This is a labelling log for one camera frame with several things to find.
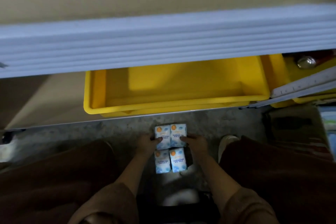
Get shiny metal round object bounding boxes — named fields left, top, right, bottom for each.
left=297, top=56, right=317, bottom=69

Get person's right forearm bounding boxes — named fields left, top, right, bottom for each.
left=192, top=154, right=279, bottom=224

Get large yellow plastic bin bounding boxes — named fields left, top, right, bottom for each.
left=83, top=56, right=271, bottom=118

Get person's left leg brown trousers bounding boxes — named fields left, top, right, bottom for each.
left=0, top=140, right=119, bottom=224

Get person's left forearm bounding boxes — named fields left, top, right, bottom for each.
left=68, top=152, right=156, bottom=224

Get brown cardboard box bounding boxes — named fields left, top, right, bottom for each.
left=263, top=105, right=334, bottom=162

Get white plastic bag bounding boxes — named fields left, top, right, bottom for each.
left=160, top=165, right=201, bottom=207

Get person's leg brown trousers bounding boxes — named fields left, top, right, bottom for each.
left=219, top=136, right=336, bottom=224
left=0, top=140, right=119, bottom=224

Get blue green package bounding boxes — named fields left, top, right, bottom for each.
left=318, top=106, right=336, bottom=155

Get person's right leg brown trousers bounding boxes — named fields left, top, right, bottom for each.
left=219, top=136, right=336, bottom=224

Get person's right hand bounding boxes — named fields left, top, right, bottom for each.
left=180, top=134, right=209, bottom=159

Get person's white right shoe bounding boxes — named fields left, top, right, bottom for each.
left=218, top=135, right=240, bottom=164

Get white metal shelf brace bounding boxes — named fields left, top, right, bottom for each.
left=238, top=66, right=336, bottom=109

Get black bag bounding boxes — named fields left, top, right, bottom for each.
left=136, top=191, right=221, bottom=224

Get white ribbed shelf board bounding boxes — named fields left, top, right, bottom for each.
left=0, top=3, right=336, bottom=79

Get person's left hand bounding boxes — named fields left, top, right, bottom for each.
left=135, top=134, right=163, bottom=157

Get yellow plastic bin with items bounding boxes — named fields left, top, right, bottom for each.
left=260, top=53, right=336, bottom=109

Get white blue tissue pack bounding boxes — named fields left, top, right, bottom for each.
left=169, top=147, right=188, bottom=173
left=154, top=125, right=172, bottom=150
left=154, top=149, right=172, bottom=174
left=170, top=124, right=187, bottom=148

